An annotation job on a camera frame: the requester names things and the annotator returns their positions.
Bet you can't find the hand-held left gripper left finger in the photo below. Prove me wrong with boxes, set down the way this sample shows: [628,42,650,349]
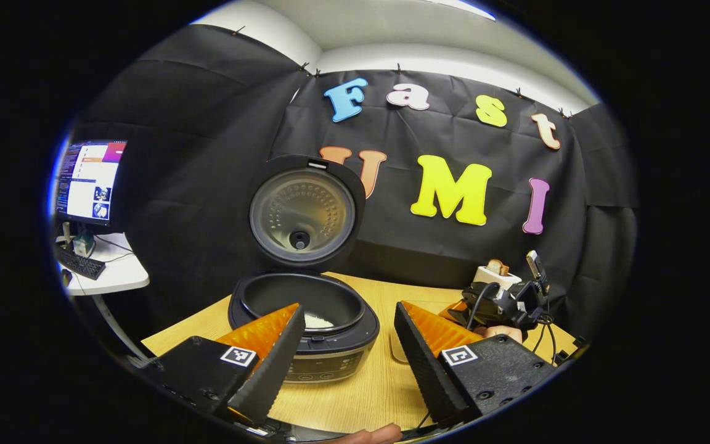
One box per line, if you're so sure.
[142,302,306,426]

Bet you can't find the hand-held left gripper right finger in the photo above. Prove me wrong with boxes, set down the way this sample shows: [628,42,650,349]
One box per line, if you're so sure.
[394,300,558,426]

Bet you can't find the black and silver rice cooker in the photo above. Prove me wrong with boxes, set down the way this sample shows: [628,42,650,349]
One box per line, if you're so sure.
[227,154,380,384]

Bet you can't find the white toaster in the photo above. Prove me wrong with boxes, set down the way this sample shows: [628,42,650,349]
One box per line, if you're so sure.
[474,265,522,290]

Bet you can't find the white side table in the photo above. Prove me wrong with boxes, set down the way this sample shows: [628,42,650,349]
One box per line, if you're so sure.
[59,233,152,364]

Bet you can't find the black keyboard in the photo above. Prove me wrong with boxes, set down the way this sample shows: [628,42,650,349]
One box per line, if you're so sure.
[56,245,107,281]

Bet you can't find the black backdrop cloth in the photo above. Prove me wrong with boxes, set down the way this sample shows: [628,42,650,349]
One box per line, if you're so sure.
[62,23,639,334]

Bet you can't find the computer monitor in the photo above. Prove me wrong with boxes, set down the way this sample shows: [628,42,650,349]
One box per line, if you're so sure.
[54,141,128,258]

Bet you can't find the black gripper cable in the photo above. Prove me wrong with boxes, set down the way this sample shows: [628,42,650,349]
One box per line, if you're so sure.
[531,314,560,364]

